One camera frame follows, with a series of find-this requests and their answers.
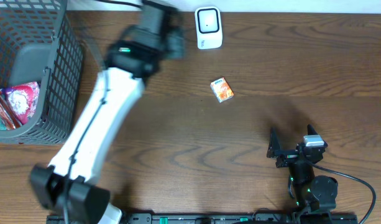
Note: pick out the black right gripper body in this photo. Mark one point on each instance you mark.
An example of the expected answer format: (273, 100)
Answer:
(287, 157)

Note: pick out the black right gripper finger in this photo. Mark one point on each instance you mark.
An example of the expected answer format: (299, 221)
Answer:
(311, 130)
(274, 147)

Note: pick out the orange tissue pack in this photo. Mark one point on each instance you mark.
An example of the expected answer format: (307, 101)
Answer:
(221, 89)

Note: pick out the pink purple snack bag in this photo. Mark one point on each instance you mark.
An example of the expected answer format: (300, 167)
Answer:
(22, 100)

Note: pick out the red brown snack packet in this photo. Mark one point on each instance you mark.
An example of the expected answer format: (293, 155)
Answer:
(5, 113)

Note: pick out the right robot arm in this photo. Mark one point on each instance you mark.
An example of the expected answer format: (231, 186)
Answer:
(315, 195)

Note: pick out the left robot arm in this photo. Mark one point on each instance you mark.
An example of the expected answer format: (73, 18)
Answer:
(67, 186)

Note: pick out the white barcode scanner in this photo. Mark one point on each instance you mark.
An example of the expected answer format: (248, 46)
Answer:
(209, 31)

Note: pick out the grey plastic mesh basket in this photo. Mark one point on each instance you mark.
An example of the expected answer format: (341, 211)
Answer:
(37, 44)

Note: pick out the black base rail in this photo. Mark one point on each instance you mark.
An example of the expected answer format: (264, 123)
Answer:
(147, 218)

